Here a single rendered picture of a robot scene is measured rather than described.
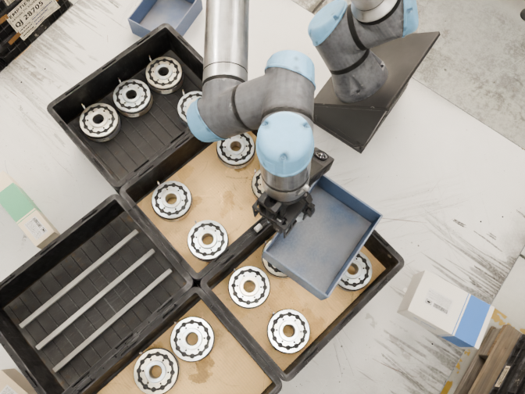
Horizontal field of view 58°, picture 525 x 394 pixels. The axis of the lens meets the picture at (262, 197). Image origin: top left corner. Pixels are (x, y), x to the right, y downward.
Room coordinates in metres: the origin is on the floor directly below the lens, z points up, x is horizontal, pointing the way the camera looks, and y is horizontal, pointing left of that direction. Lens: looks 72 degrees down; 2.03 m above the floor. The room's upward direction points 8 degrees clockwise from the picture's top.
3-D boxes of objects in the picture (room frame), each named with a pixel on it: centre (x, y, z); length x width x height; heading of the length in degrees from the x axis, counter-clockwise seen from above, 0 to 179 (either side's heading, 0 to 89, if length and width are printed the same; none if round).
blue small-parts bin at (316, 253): (0.23, -0.13, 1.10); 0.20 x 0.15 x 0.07; 152
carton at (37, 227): (0.28, 0.66, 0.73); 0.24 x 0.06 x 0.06; 51
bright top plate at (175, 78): (0.69, 0.32, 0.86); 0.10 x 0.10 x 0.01
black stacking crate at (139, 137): (0.56, 0.34, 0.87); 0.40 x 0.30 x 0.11; 140
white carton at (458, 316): (0.16, -0.53, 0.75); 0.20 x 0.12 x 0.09; 68
